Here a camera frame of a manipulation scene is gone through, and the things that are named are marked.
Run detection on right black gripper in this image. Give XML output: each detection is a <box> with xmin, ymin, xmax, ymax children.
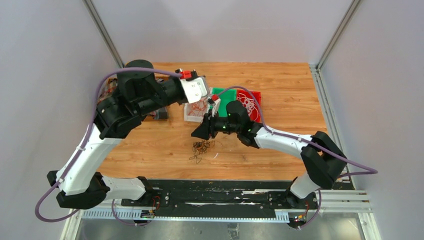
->
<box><xmin>191</xmin><ymin>110</ymin><xmax>240</xmax><ymax>141</ymax></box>

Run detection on cable bundle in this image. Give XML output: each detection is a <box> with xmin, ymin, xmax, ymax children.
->
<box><xmin>188</xmin><ymin>139</ymin><xmax>217</xmax><ymax>165</ymax></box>

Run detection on orange cable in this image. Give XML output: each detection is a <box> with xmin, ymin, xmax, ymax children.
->
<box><xmin>188</xmin><ymin>99</ymin><xmax>210</xmax><ymax>117</ymax></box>

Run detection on white cable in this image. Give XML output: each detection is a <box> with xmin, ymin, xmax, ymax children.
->
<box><xmin>236</xmin><ymin>92</ymin><xmax>259</xmax><ymax>115</ymax></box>

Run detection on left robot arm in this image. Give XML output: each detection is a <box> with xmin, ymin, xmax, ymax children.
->
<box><xmin>47</xmin><ymin>60</ymin><xmax>208</xmax><ymax>210</ymax></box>

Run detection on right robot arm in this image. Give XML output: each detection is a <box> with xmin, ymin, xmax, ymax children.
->
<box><xmin>191</xmin><ymin>100</ymin><xmax>346</xmax><ymax>209</ymax></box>

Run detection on white plastic bin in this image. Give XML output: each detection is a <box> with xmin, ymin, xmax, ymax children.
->
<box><xmin>183</xmin><ymin>98</ymin><xmax>210</xmax><ymax>123</ymax></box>

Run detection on wooden tray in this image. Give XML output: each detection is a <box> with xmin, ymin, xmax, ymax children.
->
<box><xmin>99</xmin><ymin>76</ymin><xmax>172</xmax><ymax>123</ymax></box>

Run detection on green plastic bin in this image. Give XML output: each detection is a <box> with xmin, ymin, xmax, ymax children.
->
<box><xmin>217</xmin><ymin>89</ymin><xmax>237</xmax><ymax>117</ymax></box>

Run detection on red plastic bin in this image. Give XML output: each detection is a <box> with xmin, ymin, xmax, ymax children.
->
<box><xmin>236</xmin><ymin>89</ymin><xmax>261</xmax><ymax>123</ymax></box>

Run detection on plaid flannel shirt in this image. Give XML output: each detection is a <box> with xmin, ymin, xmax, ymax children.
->
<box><xmin>97</xmin><ymin>76</ymin><xmax>168</xmax><ymax>121</ymax></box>

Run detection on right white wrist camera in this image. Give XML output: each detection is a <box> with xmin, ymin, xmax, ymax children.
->
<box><xmin>207</xmin><ymin>94</ymin><xmax>221</xmax><ymax>117</ymax></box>

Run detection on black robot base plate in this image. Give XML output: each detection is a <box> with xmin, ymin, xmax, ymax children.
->
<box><xmin>115</xmin><ymin>179</ymin><xmax>319</xmax><ymax>219</ymax></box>

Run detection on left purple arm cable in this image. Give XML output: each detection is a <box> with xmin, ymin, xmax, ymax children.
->
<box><xmin>35</xmin><ymin>67</ymin><xmax>193</xmax><ymax>227</ymax></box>

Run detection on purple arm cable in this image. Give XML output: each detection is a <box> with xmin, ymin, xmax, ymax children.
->
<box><xmin>35</xmin><ymin>67</ymin><xmax>193</xmax><ymax>227</ymax></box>
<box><xmin>211</xmin><ymin>86</ymin><xmax>379</xmax><ymax>231</ymax></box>

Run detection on aluminium frame rail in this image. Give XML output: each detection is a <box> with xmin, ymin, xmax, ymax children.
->
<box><xmin>61</xmin><ymin>189</ymin><xmax>382</xmax><ymax>240</ymax></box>

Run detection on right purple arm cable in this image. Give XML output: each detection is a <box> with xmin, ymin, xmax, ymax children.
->
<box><xmin>211</xmin><ymin>86</ymin><xmax>379</xmax><ymax>231</ymax></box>

